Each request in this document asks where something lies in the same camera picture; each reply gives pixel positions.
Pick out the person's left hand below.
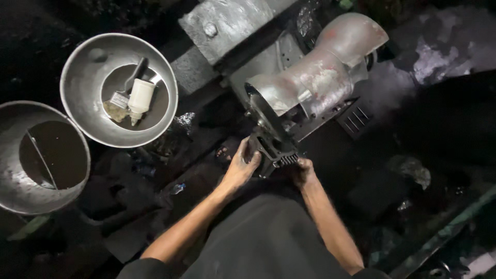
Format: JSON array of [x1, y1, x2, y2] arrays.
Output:
[[220, 136, 262, 194]]

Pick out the person's right hand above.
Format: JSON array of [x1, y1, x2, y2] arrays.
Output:
[[289, 158, 318, 190]]

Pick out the dark finned engine cylinder block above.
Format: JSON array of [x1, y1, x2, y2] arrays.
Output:
[[245, 132, 301, 179]]

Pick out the dark machine wheel disc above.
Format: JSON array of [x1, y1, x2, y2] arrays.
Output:
[[245, 83, 299, 153]]

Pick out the person's foot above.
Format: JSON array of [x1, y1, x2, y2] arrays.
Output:
[[215, 145, 234, 162]]

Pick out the person's dark clothing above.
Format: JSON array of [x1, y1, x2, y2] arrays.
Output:
[[116, 193, 392, 279]]

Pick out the grey curved metal guard cover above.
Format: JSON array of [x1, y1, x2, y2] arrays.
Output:
[[246, 12, 390, 119]]

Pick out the dirty grey rag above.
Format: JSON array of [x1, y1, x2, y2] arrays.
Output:
[[387, 155, 432, 191]]

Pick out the grey metal machine body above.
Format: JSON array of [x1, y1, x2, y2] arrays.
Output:
[[229, 30, 373, 142]]

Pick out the grey metal beam with bolt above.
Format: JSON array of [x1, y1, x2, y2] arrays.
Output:
[[170, 0, 300, 97]]

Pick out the green painted metal bar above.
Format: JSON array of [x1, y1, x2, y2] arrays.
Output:
[[387, 185, 496, 279]]

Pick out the white plastic squeeze bottle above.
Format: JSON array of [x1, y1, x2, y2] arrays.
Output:
[[127, 79, 157, 127]]

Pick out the dirty paintbrush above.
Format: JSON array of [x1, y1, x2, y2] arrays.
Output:
[[103, 57, 149, 123]]

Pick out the metal bowl with dark liquid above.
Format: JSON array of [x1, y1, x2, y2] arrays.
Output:
[[60, 33, 179, 149]]

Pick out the thin metal rod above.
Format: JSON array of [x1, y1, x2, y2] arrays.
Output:
[[26, 129, 59, 191]]

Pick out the large metal bowl with rod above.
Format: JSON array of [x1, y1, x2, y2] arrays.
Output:
[[0, 101, 91, 216]]

